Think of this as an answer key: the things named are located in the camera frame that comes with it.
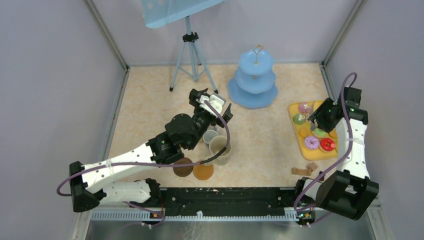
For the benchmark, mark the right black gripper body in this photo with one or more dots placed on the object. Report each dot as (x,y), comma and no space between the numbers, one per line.
(322,115)

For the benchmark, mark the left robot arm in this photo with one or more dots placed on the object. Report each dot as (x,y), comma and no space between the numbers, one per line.
(99,183)

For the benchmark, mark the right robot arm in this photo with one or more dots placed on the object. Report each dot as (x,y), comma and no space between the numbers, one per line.
(349,191)

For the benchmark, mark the blue three-tier cake stand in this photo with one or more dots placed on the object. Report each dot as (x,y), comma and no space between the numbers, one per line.
(254,83)

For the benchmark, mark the dark brown coaster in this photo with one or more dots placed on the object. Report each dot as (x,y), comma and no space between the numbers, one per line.
(183,171)

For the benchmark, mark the small grey-blue cup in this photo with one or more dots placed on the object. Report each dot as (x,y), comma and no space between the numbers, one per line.
(209,135)

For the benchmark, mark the orange biscuit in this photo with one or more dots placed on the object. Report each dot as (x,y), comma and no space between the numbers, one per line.
(304,132)

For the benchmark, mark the purple donut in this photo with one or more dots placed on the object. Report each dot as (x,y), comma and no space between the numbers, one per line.
(311,142)

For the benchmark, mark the green cupcake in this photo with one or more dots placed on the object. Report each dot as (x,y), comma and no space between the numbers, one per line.
(299,119)

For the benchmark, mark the yellow serving tray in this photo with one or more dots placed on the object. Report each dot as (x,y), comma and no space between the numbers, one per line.
(311,155)

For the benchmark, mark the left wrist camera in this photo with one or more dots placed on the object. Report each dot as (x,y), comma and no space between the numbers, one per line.
(213,103)

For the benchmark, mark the metal tongs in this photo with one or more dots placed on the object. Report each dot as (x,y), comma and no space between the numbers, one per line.
(313,125)

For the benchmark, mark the large cream mug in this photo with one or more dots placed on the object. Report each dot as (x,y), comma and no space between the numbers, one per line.
(215,146)

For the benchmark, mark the red donut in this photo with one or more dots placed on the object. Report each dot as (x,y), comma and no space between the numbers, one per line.
(327,145)

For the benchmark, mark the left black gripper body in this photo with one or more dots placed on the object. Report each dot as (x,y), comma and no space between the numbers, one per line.
(203,122)

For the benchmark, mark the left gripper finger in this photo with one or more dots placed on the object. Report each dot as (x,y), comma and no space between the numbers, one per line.
(227,115)
(195,96)

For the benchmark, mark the green donut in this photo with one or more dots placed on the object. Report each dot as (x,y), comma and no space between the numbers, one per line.
(319,133)

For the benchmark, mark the brown wooden blocks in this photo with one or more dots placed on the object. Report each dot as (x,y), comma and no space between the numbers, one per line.
(311,167)

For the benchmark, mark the blue tripod stand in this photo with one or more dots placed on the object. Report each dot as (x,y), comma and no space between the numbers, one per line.
(197,60)

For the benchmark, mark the orange-brown coaster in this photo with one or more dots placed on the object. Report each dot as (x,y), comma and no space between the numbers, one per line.
(203,172)

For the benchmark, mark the pink cupcake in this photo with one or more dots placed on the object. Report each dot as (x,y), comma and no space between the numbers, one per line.
(305,108)

